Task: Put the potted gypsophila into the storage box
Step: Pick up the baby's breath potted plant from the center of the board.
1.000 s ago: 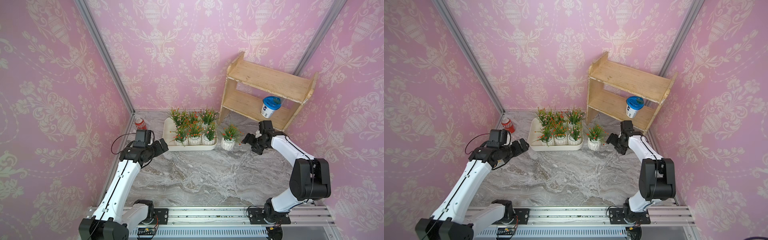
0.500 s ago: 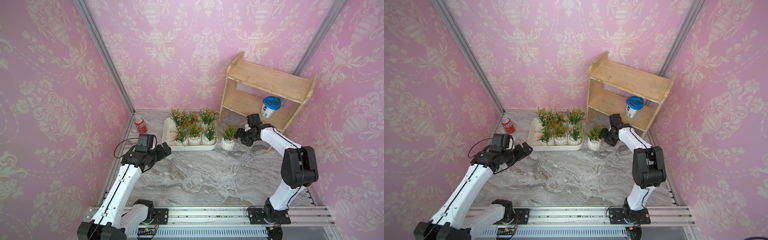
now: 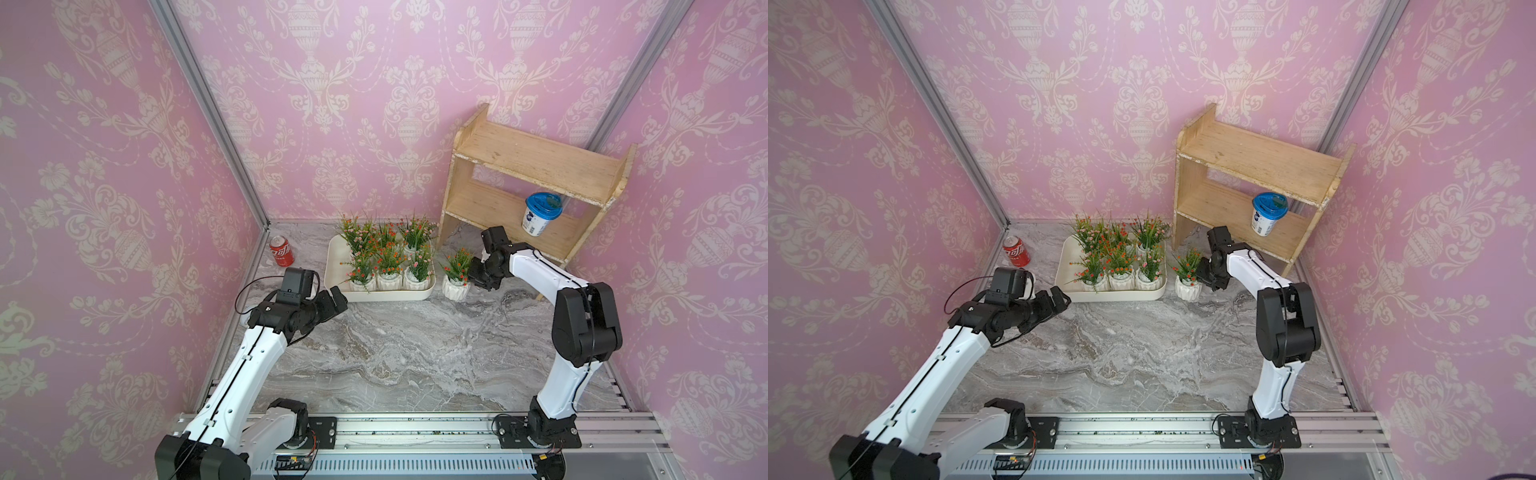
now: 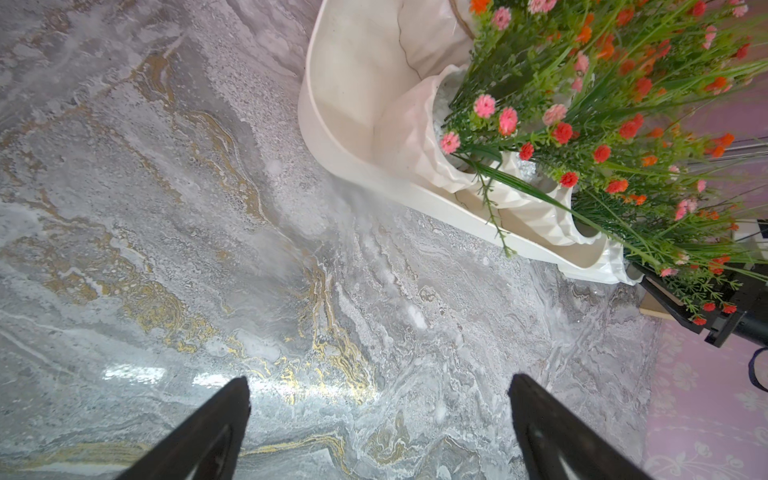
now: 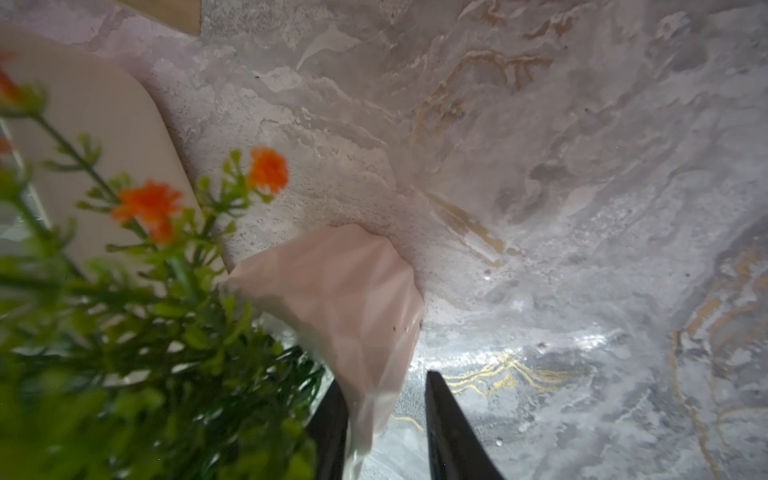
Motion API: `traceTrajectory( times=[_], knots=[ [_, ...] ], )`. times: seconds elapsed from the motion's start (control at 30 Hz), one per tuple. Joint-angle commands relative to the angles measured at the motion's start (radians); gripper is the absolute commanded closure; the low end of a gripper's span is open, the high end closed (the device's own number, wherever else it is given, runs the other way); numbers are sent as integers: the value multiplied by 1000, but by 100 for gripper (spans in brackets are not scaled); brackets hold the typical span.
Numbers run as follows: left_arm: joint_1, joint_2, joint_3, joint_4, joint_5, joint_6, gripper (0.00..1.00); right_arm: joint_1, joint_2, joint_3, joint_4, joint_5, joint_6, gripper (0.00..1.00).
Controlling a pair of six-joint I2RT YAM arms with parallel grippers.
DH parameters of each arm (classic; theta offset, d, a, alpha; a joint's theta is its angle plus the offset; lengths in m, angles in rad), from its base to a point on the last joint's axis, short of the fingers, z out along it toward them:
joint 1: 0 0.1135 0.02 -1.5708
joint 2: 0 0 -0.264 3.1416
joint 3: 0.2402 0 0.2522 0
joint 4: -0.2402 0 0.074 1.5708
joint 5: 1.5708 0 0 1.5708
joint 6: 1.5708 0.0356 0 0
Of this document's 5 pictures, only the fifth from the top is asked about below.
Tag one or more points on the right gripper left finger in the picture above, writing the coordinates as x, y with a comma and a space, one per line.
328, 429

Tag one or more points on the orange flower pot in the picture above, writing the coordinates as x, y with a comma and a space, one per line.
177, 368

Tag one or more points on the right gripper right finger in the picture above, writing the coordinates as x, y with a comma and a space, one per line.
454, 450

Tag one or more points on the white plastic storage box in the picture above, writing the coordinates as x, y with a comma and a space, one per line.
99, 109

